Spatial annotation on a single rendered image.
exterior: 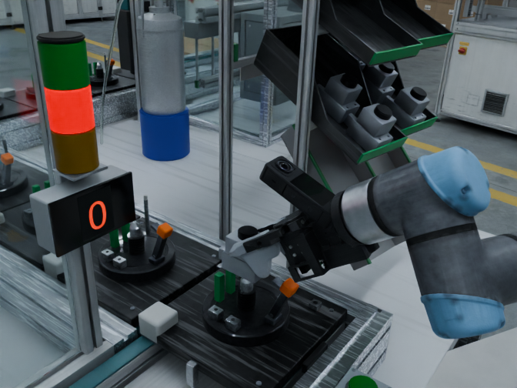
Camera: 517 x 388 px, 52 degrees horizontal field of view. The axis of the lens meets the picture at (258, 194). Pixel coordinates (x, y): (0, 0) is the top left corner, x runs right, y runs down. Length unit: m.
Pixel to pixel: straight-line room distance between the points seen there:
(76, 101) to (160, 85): 1.03
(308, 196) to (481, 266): 0.22
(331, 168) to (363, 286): 0.28
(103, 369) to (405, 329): 0.55
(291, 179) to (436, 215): 0.20
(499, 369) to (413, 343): 0.15
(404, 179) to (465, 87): 4.52
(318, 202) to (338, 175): 0.37
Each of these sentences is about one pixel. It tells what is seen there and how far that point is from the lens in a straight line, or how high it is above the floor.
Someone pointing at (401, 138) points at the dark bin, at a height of 1.21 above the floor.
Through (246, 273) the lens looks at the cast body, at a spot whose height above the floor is 1.07.
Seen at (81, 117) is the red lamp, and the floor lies 1.33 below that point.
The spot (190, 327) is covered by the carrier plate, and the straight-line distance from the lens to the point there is 0.85.
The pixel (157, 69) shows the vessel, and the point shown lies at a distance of 1.63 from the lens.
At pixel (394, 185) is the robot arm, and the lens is 0.59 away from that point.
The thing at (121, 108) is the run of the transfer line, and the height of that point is 0.91.
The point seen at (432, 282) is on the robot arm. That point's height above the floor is 1.21.
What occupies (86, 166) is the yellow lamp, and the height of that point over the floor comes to 1.27.
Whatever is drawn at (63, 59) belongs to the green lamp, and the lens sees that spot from 0.61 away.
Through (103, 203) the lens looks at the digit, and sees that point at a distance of 0.68.
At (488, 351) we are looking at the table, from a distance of 1.07.
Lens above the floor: 1.52
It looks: 26 degrees down
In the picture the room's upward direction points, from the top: 2 degrees clockwise
